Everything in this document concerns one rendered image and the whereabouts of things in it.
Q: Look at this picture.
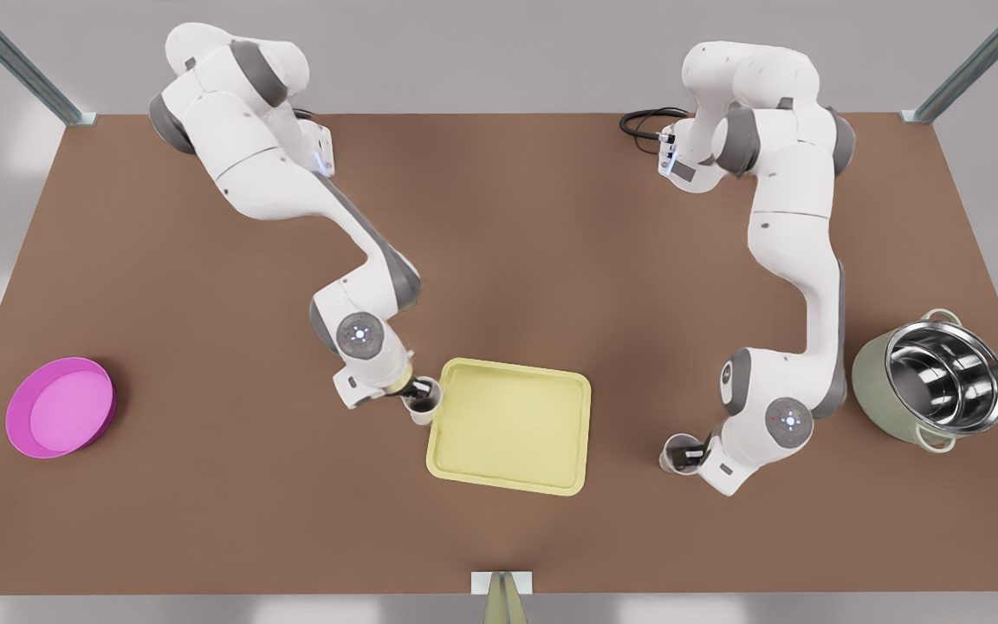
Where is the pale yellow rectangular tray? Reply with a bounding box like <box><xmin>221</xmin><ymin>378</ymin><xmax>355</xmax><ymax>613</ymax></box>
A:
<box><xmin>425</xmin><ymin>357</ymin><xmax>593</xmax><ymax>497</ymax></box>

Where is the white IKEA cup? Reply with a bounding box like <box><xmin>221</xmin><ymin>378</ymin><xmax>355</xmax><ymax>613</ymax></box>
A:
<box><xmin>406</xmin><ymin>379</ymin><xmax>444</xmax><ymax>426</ymax></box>
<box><xmin>659</xmin><ymin>433</ymin><xmax>702</xmax><ymax>476</ymax></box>

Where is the silver frame post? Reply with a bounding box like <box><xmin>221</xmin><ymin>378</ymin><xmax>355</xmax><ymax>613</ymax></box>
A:
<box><xmin>899</xmin><ymin>0</ymin><xmax>998</xmax><ymax>125</ymax></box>
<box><xmin>471</xmin><ymin>571</ymin><xmax>535</xmax><ymax>624</ymax></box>
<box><xmin>0</xmin><ymin>0</ymin><xmax>98</xmax><ymax>127</ymax></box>

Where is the magenta round plate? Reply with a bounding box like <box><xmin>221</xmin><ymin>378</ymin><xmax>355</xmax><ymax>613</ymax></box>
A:
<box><xmin>5</xmin><ymin>357</ymin><xmax>118</xmax><ymax>459</ymax></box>

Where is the green steel-lined pot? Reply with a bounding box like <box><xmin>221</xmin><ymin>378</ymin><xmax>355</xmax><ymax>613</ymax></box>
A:
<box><xmin>852</xmin><ymin>309</ymin><xmax>998</xmax><ymax>453</ymax></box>

